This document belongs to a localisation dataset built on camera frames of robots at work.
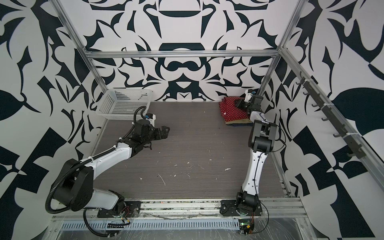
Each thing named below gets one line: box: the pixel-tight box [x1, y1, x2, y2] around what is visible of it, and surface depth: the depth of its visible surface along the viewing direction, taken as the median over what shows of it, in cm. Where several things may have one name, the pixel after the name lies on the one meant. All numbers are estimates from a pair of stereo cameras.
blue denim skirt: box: [225, 122, 254, 127], surface depth 104 cm
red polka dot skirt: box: [218, 96, 250, 122], surface depth 104 cm
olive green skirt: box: [225, 118, 253, 124], surface depth 104 cm
